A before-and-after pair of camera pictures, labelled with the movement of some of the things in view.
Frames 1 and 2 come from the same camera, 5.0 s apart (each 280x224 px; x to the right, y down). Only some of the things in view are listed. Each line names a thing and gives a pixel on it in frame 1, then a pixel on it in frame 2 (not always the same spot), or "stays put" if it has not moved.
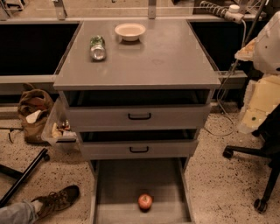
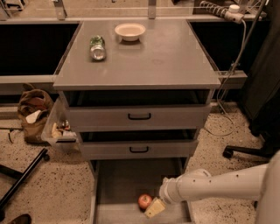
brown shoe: [56, 200] -> [24, 219]
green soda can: [97, 48] stays put
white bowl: [130, 31] stays put
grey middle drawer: [139, 144] stays put
